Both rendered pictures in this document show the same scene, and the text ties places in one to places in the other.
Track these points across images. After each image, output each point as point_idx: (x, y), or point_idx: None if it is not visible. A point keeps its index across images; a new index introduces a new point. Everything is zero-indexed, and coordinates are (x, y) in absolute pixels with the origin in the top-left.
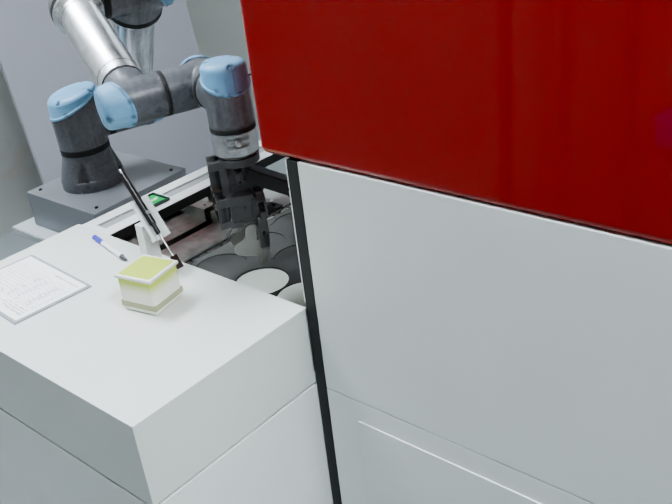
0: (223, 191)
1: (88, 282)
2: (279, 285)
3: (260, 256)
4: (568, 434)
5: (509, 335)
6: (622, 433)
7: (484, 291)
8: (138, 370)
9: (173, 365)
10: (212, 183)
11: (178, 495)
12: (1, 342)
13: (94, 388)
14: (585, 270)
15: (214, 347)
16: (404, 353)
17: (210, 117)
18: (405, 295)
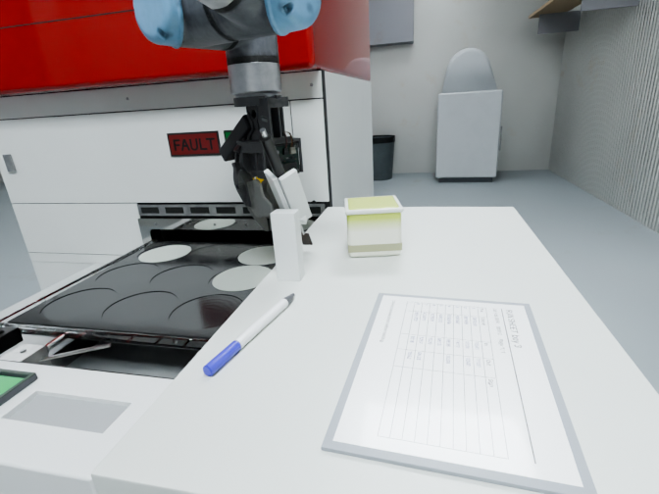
0: (284, 132)
1: (371, 303)
2: (249, 267)
3: (269, 220)
4: (363, 183)
5: (357, 146)
6: (366, 169)
7: (354, 126)
8: (468, 222)
9: (443, 216)
10: (280, 126)
11: None
12: (566, 294)
13: (512, 225)
14: (361, 98)
15: (406, 213)
16: (347, 192)
17: (274, 39)
18: (346, 150)
